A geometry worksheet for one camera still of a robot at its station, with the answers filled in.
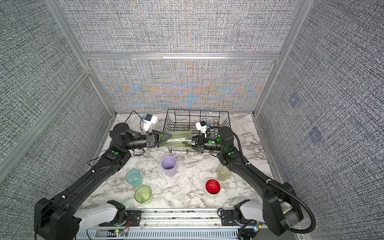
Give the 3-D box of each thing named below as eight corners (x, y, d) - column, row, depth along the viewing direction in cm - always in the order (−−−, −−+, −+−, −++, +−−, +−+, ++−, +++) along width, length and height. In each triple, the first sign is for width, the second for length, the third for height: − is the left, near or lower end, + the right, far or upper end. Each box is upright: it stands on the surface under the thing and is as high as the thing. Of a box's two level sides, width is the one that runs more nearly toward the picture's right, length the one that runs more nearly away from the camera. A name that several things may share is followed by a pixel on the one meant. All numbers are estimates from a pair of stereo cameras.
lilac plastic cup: (161, 173, 90) (158, 164, 80) (169, 163, 94) (166, 153, 84) (172, 180, 88) (169, 171, 77) (179, 170, 92) (178, 160, 82)
